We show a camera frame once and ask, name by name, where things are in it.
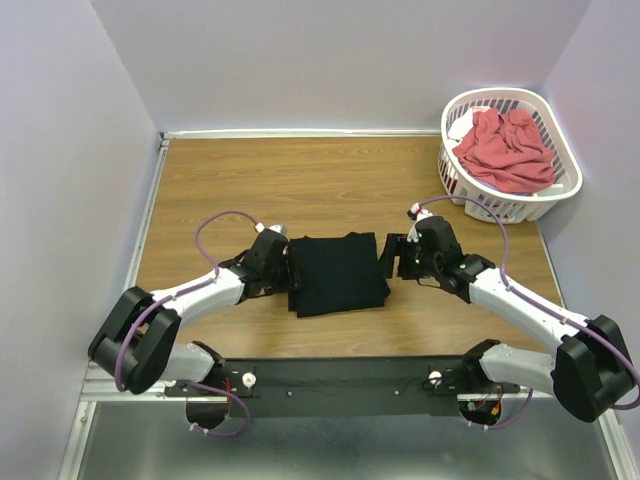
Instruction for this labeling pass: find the white laundry basket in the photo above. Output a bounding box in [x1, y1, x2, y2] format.
[437, 87, 583, 224]

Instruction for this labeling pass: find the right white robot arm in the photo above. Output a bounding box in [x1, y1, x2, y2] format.
[379, 211, 639, 422]

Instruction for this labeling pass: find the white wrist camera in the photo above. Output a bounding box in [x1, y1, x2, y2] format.
[254, 222, 288, 243]
[406, 203, 433, 243]

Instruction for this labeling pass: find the purple cable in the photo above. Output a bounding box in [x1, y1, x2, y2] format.
[113, 211, 251, 437]
[407, 195, 640, 431]

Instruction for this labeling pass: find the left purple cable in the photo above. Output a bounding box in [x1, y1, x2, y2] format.
[113, 211, 251, 437]

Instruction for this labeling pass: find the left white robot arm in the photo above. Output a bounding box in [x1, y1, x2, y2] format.
[88, 224, 290, 394]

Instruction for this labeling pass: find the aluminium frame rail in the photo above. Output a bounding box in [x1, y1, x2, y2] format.
[79, 357, 615, 401]

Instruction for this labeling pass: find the red t-shirt in basket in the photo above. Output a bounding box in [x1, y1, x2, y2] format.
[452, 108, 555, 195]

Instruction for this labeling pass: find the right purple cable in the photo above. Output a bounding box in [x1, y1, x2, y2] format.
[407, 195, 640, 431]

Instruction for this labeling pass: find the left silver bolt knob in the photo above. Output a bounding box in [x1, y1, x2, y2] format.
[242, 372, 257, 388]

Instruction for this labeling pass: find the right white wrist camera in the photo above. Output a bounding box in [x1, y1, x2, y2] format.
[406, 203, 433, 243]

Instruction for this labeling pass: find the silver bolt knob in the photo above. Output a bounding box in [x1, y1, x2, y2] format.
[428, 370, 443, 386]
[242, 372, 257, 388]

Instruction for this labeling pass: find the black t-shirt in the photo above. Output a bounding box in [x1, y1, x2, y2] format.
[288, 232, 390, 318]

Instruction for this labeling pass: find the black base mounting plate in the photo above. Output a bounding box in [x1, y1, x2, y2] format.
[164, 354, 521, 419]

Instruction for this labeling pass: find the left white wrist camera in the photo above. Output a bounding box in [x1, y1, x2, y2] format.
[254, 222, 288, 243]

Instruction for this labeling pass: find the white cloth in basket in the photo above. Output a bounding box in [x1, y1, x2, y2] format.
[447, 106, 490, 147]

